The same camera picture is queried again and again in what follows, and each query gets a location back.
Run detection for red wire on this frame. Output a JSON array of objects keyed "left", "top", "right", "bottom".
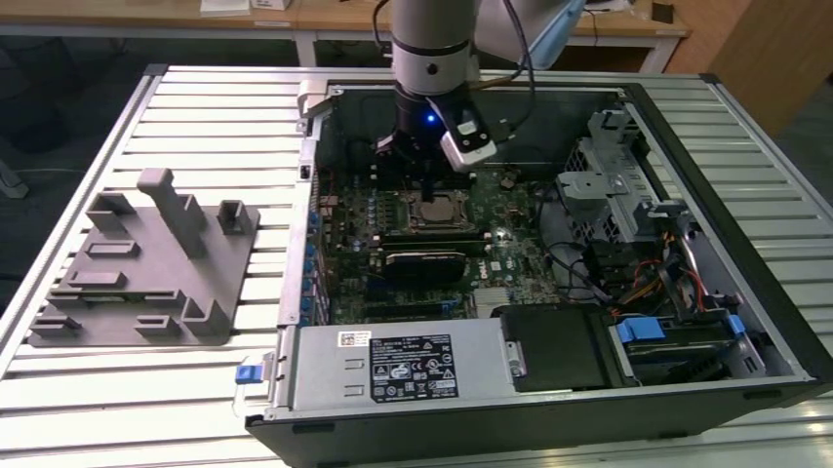
[{"left": 635, "top": 260, "right": 711, "bottom": 313}]

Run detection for black camera cable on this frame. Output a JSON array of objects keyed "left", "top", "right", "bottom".
[{"left": 372, "top": 0, "right": 396, "bottom": 59}]

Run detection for orange and yellow wires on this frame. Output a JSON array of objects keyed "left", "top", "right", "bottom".
[{"left": 610, "top": 280, "right": 660, "bottom": 307}]

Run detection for black open PC case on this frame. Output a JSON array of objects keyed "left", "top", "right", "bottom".
[{"left": 243, "top": 72, "right": 833, "bottom": 468}]

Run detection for blue case latch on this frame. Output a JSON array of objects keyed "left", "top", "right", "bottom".
[{"left": 234, "top": 353, "right": 279, "bottom": 389}]

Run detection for hard disk in blue carrier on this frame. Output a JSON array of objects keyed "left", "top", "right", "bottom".
[{"left": 610, "top": 314, "right": 751, "bottom": 386}]

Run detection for black cable with brass end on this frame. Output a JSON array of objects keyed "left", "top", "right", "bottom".
[{"left": 469, "top": 0, "right": 542, "bottom": 142}]

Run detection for white paper sheet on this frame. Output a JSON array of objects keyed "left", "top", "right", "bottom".
[{"left": 198, "top": 0, "right": 253, "bottom": 15}]

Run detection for wooden cabinet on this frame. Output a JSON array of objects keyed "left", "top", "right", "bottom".
[{"left": 663, "top": 0, "right": 833, "bottom": 140}]

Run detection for black expansion slot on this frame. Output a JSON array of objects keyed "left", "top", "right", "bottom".
[{"left": 361, "top": 301, "right": 458, "bottom": 321}]

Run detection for black internal cable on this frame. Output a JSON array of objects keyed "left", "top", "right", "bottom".
[{"left": 545, "top": 241, "right": 610, "bottom": 306}]

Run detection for wooden desk with white frame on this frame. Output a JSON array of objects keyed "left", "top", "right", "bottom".
[{"left": 0, "top": 0, "right": 693, "bottom": 75}]

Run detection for silver power supply with label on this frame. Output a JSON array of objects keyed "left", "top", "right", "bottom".
[{"left": 286, "top": 324, "right": 526, "bottom": 411}]

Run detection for black graphics card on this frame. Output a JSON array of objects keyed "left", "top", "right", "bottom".
[{"left": 381, "top": 249, "right": 469, "bottom": 285}]

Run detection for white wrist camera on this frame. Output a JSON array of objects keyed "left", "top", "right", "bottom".
[{"left": 440, "top": 104, "right": 501, "bottom": 173}]

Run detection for black RAM slot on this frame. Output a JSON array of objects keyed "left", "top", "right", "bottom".
[
  {"left": 376, "top": 174, "right": 476, "bottom": 192},
  {"left": 374, "top": 163, "right": 476, "bottom": 179}
]

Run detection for CPU socket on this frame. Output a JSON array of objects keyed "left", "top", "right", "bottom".
[{"left": 404, "top": 188, "right": 473, "bottom": 233}]

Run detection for silver finned heat sink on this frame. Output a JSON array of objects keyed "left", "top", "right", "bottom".
[{"left": 473, "top": 287, "right": 514, "bottom": 319}]

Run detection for green motherboard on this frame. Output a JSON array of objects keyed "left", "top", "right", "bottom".
[{"left": 315, "top": 165, "right": 568, "bottom": 327}]

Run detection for grey furniture foot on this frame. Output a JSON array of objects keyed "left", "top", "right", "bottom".
[{"left": 0, "top": 158, "right": 31, "bottom": 199}]

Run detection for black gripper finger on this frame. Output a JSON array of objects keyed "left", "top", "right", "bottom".
[
  {"left": 429, "top": 164, "right": 458, "bottom": 202},
  {"left": 406, "top": 164, "right": 432, "bottom": 202}
]

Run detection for grey metal drive cage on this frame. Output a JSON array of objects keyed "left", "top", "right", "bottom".
[{"left": 552, "top": 109, "right": 665, "bottom": 245}]

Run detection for grey plastic parts rack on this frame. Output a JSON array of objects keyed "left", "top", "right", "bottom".
[{"left": 26, "top": 168, "right": 263, "bottom": 348}]

